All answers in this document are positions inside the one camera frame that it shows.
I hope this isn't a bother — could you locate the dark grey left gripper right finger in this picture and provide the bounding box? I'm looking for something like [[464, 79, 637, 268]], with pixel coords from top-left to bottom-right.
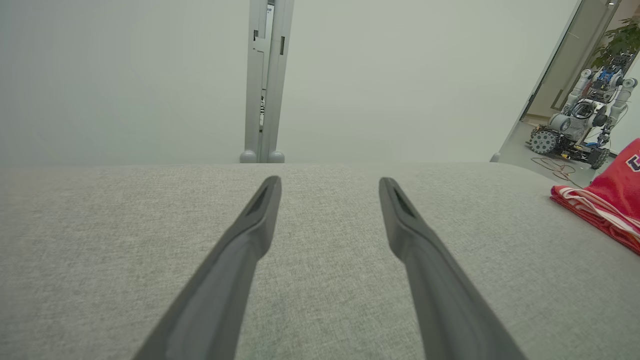
[[378, 177, 528, 360]]

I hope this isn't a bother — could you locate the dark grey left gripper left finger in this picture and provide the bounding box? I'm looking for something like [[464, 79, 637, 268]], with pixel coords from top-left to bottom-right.
[[132, 176, 282, 360]]

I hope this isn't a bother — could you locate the red jersey with white stripes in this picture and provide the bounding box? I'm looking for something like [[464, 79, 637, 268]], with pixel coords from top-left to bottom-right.
[[550, 137, 640, 256]]

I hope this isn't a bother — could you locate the white wheeled background robot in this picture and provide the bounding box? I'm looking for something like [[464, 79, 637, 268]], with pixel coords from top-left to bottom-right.
[[529, 52, 638, 170]]

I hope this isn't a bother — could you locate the green potted plant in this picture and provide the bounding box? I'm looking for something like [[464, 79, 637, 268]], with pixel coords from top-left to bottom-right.
[[590, 17, 640, 68]]

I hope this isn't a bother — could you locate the orange floor cable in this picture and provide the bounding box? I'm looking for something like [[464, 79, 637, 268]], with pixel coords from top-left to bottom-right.
[[531, 156, 583, 189]]

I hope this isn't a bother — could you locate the grey partition post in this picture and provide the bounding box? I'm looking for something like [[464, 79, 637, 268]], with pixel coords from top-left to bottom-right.
[[239, 0, 296, 164]]

